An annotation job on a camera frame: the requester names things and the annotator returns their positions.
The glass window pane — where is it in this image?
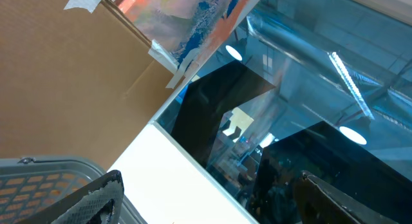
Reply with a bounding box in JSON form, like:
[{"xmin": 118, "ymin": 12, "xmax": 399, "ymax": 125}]
[{"xmin": 155, "ymin": 0, "xmax": 411, "ymax": 223}]

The brown cardboard panel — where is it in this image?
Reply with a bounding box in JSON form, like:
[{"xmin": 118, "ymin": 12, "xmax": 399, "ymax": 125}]
[{"xmin": 1, "ymin": 0, "xmax": 173, "ymax": 169}]

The grey plastic basket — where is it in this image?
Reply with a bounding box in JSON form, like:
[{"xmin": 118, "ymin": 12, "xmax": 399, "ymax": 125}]
[{"xmin": 1, "ymin": 156, "xmax": 145, "ymax": 223}]

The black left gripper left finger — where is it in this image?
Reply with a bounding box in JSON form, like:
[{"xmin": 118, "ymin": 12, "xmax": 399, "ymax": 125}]
[{"xmin": 18, "ymin": 170, "xmax": 124, "ymax": 224}]

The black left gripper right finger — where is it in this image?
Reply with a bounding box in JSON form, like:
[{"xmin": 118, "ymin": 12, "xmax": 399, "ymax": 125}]
[{"xmin": 293, "ymin": 171, "xmax": 396, "ymax": 224}]

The colourful painted board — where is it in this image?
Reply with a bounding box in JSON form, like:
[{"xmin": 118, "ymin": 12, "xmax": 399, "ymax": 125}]
[{"xmin": 101, "ymin": 0, "xmax": 260, "ymax": 80}]

